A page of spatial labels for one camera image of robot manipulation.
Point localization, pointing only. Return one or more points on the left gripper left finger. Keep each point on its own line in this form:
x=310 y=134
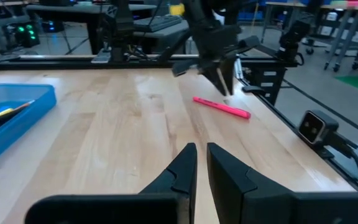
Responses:
x=172 y=199

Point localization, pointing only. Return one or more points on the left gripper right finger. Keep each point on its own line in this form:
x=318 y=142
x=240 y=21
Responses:
x=241 y=193

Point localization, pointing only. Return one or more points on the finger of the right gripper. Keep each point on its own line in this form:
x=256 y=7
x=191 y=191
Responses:
x=214 y=76
x=230 y=73

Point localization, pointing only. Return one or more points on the pink highlighter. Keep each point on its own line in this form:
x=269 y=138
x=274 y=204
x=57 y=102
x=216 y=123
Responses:
x=222 y=108

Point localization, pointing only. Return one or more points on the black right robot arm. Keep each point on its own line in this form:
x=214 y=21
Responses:
x=204 y=12

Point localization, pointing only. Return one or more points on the blue plastic supply box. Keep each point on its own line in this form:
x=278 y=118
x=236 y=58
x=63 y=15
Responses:
x=26 y=124

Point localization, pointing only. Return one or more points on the grey computer stand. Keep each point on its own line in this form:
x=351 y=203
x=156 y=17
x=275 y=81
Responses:
x=166 y=35

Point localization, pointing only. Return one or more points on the black backlit keyboard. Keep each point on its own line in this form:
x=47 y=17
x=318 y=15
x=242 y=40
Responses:
x=157 y=22

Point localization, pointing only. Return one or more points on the grey wheeled table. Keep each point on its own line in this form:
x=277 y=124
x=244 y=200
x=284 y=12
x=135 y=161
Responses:
x=346 y=21

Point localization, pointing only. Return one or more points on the computer tower blue lights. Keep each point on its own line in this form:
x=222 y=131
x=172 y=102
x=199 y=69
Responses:
x=48 y=26

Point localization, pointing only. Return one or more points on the computer tower green lights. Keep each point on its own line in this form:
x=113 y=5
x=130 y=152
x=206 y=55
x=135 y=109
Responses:
x=26 y=34

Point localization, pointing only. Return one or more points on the black table-level camera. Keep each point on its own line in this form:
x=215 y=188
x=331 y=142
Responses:
x=317 y=127

